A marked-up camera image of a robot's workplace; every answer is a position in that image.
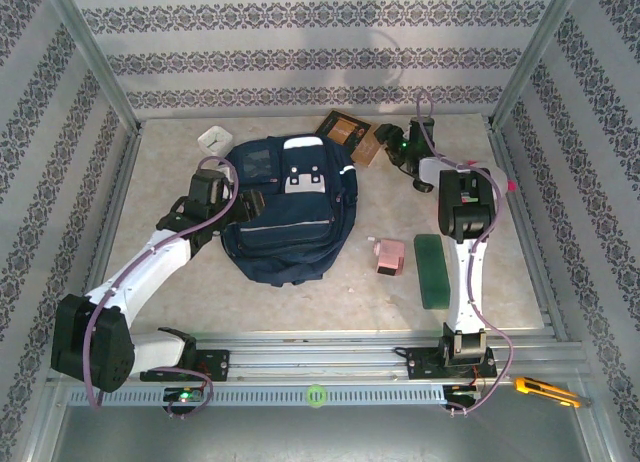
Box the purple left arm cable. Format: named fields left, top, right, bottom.
left=82, top=155, right=240, bottom=419

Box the green tape ring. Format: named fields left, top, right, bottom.
left=305, top=383, right=329, bottom=408

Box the aluminium side rail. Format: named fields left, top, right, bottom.
left=487, top=124, right=571, bottom=343
left=67, top=126, right=146, bottom=348

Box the navy blue backpack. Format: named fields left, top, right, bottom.
left=219, top=134, right=359, bottom=287

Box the pink green white plush toy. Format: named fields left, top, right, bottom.
left=464, top=159, right=517, bottom=193

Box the small circuit board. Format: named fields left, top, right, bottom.
left=163, top=386, right=205, bottom=404
left=444, top=384, right=484, bottom=402

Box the green pencil case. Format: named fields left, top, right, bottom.
left=413, top=233, right=451, bottom=311

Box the white square clock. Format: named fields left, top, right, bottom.
left=197, top=125, right=235, bottom=157

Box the aluminium frame post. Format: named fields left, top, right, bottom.
left=487, top=0, right=586, bottom=131
left=39, top=0, right=144, bottom=133

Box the yellow utility knife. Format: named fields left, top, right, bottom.
left=514, top=376, right=584, bottom=408

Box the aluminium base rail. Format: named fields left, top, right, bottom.
left=47, top=331, right=589, bottom=386

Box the pink charger block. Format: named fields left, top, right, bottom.
left=367, top=236, right=407, bottom=277

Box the grey slotted cable duct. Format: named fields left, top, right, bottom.
left=67, top=384, right=447, bottom=408

